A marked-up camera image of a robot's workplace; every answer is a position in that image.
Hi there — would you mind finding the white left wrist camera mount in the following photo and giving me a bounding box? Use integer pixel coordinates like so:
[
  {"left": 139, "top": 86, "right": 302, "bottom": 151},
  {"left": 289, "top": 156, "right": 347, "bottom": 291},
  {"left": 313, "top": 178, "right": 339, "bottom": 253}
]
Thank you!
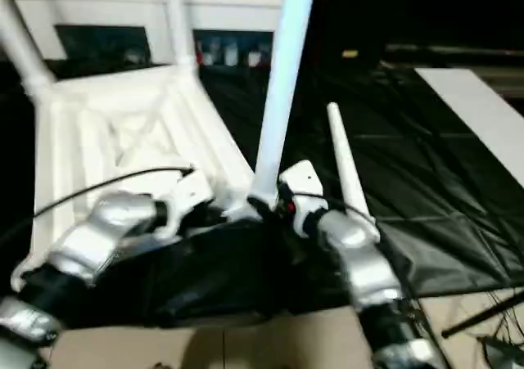
[{"left": 156, "top": 167, "right": 215, "bottom": 240}]

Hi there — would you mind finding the white plastic table leg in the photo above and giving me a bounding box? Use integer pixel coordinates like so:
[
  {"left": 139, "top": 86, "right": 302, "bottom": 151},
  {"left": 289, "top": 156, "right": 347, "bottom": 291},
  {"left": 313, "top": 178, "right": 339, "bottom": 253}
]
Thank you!
[
  {"left": 325, "top": 101, "right": 382, "bottom": 240},
  {"left": 162, "top": 0, "right": 198, "bottom": 70},
  {"left": 0, "top": 0, "right": 57, "bottom": 97},
  {"left": 246, "top": 0, "right": 319, "bottom": 205}
]

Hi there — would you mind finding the black stand leg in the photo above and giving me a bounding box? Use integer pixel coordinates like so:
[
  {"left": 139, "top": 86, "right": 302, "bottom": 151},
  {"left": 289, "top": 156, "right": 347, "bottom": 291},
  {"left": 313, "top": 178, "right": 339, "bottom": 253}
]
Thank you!
[{"left": 440, "top": 290, "right": 524, "bottom": 338}]

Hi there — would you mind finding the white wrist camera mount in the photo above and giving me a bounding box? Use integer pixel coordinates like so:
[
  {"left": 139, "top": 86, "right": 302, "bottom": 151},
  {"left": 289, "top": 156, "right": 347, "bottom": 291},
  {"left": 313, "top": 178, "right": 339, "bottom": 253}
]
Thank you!
[
  {"left": 156, "top": 167, "right": 215, "bottom": 240},
  {"left": 277, "top": 159, "right": 328, "bottom": 240}
]

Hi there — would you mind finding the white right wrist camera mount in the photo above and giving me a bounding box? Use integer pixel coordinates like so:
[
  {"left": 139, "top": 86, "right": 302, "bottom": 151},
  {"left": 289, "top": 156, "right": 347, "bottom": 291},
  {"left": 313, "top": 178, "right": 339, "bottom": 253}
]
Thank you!
[{"left": 277, "top": 159, "right": 328, "bottom": 240}]

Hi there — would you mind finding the white plastic table top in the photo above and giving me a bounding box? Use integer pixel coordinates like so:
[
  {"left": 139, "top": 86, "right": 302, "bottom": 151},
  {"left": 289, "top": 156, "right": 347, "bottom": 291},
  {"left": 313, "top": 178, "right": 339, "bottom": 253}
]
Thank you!
[{"left": 9, "top": 63, "right": 272, "bottom": 293}]

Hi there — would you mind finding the black left wrist camera cable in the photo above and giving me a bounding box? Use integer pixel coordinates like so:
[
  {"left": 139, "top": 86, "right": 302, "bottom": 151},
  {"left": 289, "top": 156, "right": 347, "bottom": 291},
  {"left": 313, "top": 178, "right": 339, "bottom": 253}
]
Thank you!
[{"left": 31, "top": 163, "right": 198, "bottom": 219}]

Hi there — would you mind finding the black mat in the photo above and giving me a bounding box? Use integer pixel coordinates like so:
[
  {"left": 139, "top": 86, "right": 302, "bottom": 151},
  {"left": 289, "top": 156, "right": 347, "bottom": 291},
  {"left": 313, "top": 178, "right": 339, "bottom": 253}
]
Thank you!
[{"left": 0, "top": 57, "right": 524, "bottom": 329}]

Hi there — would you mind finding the white flat board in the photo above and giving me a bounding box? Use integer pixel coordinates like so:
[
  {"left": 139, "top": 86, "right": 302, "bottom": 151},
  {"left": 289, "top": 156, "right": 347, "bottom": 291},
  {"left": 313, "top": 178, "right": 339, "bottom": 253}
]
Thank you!
[{"left": 412, "top": 67, "right": 524, "bottom": 154}]

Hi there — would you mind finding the white cabinet with glass doors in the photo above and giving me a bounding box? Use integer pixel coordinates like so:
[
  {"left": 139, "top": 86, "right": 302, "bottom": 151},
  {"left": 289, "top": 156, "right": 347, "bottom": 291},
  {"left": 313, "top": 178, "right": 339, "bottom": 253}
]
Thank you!
[{"left": 9, "top": 0, "right": 288, "bottom": 66}]

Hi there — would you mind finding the black cabinet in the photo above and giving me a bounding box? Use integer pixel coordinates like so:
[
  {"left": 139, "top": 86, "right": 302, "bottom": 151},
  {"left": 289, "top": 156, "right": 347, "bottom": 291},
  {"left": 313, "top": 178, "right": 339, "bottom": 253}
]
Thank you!
[{"left": 301, "top": 0, "right": 524, "bottom": 65}]

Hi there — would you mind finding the black router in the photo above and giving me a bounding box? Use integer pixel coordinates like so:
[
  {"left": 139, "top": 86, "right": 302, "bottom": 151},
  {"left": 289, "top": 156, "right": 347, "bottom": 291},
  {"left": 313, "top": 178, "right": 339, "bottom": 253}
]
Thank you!
[{"left": 481, "top": 335, "right": 524, "bottom": 369}]

